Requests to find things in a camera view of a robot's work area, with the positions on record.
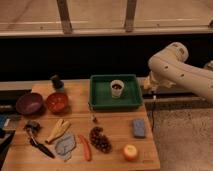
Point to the yellow banana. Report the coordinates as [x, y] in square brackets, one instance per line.
[59, 129]

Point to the wooden cutting board table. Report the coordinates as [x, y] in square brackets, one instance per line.
[117, 126]

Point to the red bowl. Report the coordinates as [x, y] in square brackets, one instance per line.
[57, 102]

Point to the bunch of dark grapes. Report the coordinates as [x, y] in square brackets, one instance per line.
[99, 140]

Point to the dark bottle with blue base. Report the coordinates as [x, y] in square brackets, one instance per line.
[57, 84]

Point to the small loose grape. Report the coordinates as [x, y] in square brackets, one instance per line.
[94, 119]

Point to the black handled knife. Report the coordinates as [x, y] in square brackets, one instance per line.
[38, 145]

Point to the grey blue towel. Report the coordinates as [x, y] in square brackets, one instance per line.
[64, 146]

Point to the dark round brush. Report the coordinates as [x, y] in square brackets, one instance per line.
[33, 126]

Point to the red yellow apple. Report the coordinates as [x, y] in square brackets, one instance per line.
[130, 152]

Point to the white cup with dark contents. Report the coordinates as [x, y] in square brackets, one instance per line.
[117, 87]

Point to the green plastic tray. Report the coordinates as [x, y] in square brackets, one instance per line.
[100, 97]

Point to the blue sponge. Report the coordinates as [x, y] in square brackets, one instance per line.
[138, 128]

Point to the purple bowl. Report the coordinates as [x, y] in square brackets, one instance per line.
[29, 103]

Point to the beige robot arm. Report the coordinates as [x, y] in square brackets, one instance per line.
[167, 67]

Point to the orange carrot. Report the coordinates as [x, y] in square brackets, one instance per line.
[86, 147]

